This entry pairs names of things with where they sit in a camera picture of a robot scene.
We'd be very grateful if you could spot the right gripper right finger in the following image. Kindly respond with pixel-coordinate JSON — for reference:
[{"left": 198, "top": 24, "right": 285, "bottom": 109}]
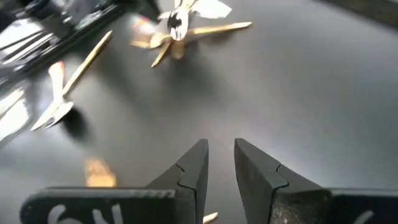
[{"left": 234, "top": 138, "right": 398, "bottom": 224}]

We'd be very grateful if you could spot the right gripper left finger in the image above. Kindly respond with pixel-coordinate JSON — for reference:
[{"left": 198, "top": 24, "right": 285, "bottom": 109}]
[{"left": 20, "top": 139, "right": 210, "bottom": 224}]

